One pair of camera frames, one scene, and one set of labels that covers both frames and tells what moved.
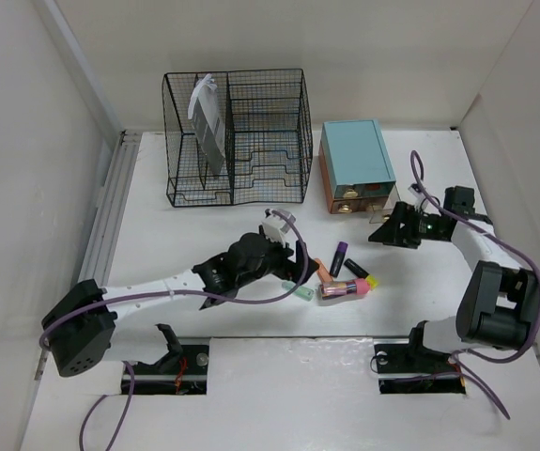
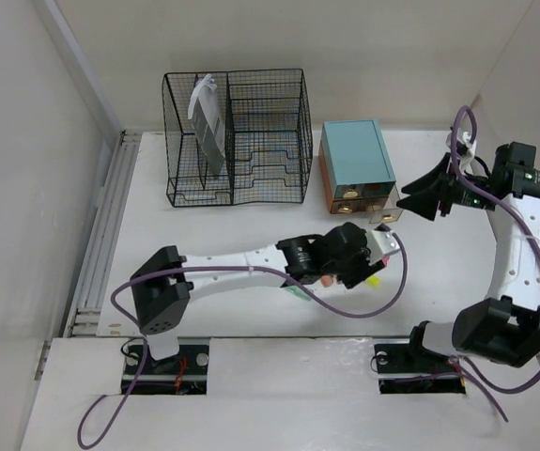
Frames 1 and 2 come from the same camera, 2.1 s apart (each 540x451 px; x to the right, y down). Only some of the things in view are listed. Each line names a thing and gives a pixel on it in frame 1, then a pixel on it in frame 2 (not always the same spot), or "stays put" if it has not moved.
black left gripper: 285,268 -> 363,269
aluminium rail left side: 104,239 stays put
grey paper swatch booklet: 206,116 stays put
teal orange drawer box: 356,169 stays put
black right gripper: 391,232 -> 425,204
